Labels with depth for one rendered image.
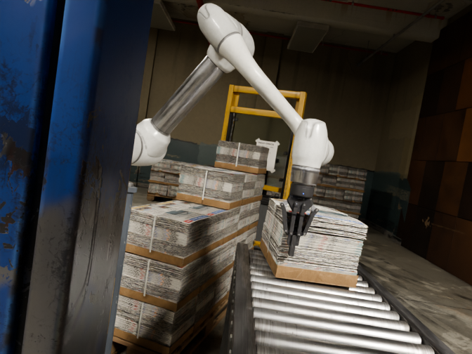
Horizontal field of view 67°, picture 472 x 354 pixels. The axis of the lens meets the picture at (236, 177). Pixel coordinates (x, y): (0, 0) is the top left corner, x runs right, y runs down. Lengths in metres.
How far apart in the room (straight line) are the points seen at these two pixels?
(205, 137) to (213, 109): 0.70
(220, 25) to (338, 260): 0.90
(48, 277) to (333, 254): 1.14
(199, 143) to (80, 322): 8.65
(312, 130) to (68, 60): 0.99
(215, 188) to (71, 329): 2.11
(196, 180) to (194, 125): 6.58
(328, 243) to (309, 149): 0.34
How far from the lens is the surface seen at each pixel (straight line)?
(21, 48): 0.21
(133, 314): 2.04
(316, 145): 1.13
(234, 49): 1.29
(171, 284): 1.88
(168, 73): 9.19
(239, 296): 1.06
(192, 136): 8.89
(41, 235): 0.20
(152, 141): 1.57
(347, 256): 1.31
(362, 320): 1.13
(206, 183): 2.33
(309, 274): 1.27
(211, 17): 1.36
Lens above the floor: 1.20
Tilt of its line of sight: 4 degrees down
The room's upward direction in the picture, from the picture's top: 9 degrees clockwise
